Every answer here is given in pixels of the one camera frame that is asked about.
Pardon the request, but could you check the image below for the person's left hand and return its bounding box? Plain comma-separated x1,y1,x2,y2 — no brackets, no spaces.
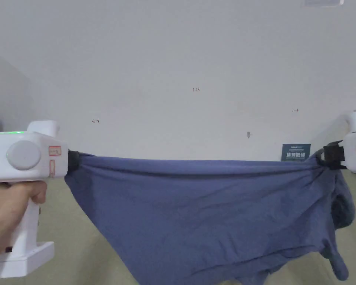
0,180,48,259

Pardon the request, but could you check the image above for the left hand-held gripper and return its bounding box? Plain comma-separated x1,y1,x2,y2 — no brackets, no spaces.
0,120,80,278

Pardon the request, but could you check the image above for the dark blue shirt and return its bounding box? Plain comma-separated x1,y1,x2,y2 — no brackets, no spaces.
64,153,356,285

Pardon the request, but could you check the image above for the dark blue printed card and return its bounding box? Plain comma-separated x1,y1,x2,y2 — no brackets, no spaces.
282,144,312,163

